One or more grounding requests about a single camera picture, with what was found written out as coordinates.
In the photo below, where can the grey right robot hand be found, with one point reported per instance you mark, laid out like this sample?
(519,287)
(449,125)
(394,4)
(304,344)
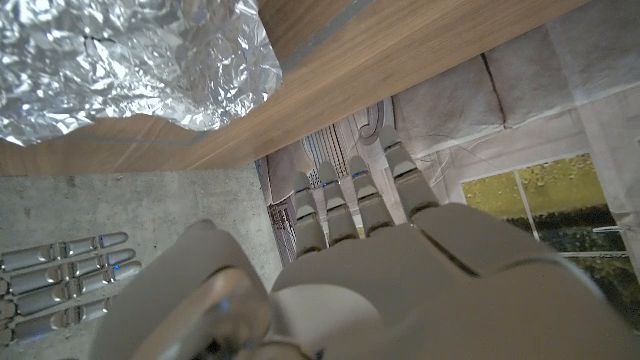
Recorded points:
(45,285)

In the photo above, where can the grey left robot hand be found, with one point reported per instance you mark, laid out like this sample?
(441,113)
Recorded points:
(425,290)

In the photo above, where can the aluminum foil sheet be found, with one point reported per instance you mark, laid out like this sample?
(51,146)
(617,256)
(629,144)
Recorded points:
(125,60)

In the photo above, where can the printed window backdrop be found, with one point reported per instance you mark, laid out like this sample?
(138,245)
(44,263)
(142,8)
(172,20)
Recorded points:
(525,100)

